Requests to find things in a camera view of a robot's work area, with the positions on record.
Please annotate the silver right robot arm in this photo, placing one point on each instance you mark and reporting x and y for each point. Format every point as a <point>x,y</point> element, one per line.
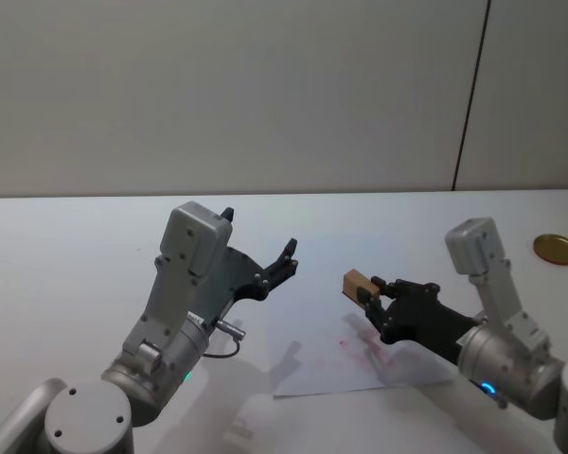
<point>502,350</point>

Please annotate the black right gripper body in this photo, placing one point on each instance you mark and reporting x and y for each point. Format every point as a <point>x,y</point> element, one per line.
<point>421,321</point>

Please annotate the small brown wooden block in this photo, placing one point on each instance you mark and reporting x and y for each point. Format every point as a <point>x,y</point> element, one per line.
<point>355,281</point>

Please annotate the round gold metal lid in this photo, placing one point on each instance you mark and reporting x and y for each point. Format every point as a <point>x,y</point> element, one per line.
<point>556,249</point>

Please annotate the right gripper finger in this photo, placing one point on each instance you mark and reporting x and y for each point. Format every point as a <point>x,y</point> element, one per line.
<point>378,314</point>
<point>409,288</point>

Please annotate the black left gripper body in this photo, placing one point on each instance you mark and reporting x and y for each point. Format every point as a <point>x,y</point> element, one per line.
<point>234,276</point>

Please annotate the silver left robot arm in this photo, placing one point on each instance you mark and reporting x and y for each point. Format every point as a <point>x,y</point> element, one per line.
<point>170,293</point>

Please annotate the white paper sheet, red marks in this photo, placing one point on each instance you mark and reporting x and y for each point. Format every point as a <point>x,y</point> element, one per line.
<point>331,350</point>

